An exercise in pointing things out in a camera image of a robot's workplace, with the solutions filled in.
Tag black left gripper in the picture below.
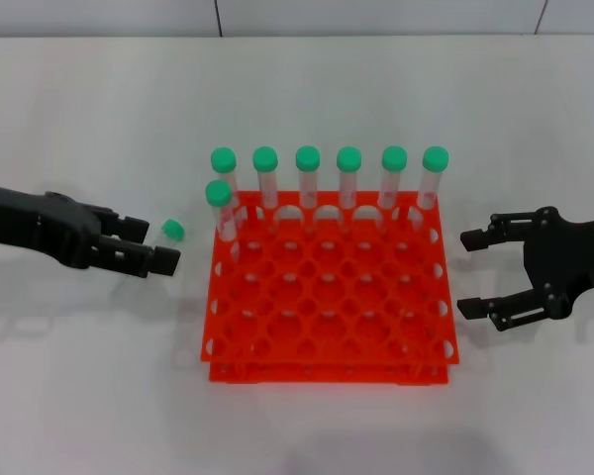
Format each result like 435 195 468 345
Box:
0 182 182 279

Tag orange plastic test tube rack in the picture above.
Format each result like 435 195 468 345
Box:
200 190 461 386

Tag green capped test tube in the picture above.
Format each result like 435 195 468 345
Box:
378 145 409 233
413 145 450 233
204 179 243 261
146 218 186 251
336 145 364 233
251 145 281 233
295 144 322 232
210 146 244 224

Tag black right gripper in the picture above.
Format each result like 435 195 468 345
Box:
456 206 594 333

